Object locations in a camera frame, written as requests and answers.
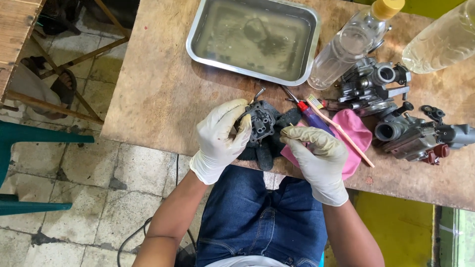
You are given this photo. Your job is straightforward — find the peach handled toothbrush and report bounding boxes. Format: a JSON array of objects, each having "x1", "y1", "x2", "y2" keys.
[{"x1": 306, "y1": 94, "x2": 376, "y2": 168}]

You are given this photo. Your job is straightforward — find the stainless steel tray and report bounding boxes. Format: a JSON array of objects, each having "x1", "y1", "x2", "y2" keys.
[{"x1": 186, "y1": 0, "x2": 322, "y2": 87}]

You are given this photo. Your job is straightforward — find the wooden bench frame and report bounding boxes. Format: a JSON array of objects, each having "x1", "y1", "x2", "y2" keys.
[{"x1": 0, "y1": 0, "x2": 131, "y2": 125}]

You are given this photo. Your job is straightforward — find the clear bottle with yellow cap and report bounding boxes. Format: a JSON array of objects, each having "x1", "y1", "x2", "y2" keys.
[{"x1": 307, "y1": 0, "x2": 406, "y2": 90}]

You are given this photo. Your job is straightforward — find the silver carburetor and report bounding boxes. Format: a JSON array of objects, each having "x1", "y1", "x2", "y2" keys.
[{"x1": 322, "y1": 56, "x2": 412, "y2": 118}]

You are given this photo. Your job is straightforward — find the black cable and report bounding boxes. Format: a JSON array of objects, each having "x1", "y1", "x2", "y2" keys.
[{"x1": 117, "y1": 154, "x2": 197, "y2": 267}]

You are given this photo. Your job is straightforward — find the black fabric glove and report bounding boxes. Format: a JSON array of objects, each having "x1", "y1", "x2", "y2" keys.
[{"x1": 236, "y1": 100, "x2": 303, "y2": 172}]

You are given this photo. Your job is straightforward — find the person's white shirt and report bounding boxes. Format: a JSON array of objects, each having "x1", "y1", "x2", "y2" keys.
[{"x1": 203, "y1": 255, "x2": 291, "y2": 267}]

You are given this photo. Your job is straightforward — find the pink cloth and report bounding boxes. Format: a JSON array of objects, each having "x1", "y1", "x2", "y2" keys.
[{"x1": 280, "y1": 109, "x2": 373, "y2": 181}]

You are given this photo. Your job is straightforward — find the person's left hand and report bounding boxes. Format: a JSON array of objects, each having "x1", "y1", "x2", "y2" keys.
[{"x1": 189, "y1": 98, "x2": 253, "y2": 185}]

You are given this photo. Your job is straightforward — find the grey carburetor with red parts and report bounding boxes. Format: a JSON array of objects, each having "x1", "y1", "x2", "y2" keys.
[{"x1": 374, "y1": 102, "x2": 475, "y2": 166}]

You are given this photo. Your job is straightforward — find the purple handled screwdriver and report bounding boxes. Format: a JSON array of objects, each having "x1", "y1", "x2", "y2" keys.
[{"x1": 280, "y1": 85, "x2": 335, "y2": 137}]

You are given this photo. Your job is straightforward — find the small black carburetor part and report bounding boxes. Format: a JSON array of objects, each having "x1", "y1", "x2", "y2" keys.
[{"x1": 420, "y1": 105, "x2": 446, "y2": 123}]

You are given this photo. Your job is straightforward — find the teal plastic chair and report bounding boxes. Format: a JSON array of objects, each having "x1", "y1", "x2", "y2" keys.
[{"x1": 0, "y1": 120, "x2": 95, "y2": 217}]

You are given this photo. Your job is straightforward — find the person's blue jeans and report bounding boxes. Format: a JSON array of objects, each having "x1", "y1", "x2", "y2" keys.
[{"x1": 194, "y1": 165, "x2": 328, "y2": 267}]

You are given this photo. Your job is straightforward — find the large clear plastic bottle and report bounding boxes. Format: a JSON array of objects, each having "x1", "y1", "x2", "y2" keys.
[{"x1": 402, "y1": 0, "x2": 475, "y2": 74}]

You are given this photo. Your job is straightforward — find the person's right hand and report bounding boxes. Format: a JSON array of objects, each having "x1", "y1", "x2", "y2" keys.
[{"x1": 280, "y1": 126, "x2": 350, "y2": 207}]

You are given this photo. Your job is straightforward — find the dark grey carburetor body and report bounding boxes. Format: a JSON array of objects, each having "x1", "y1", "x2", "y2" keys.
[{"x1": 237, "y1": 87, "x2": 277, "y2": 144}]

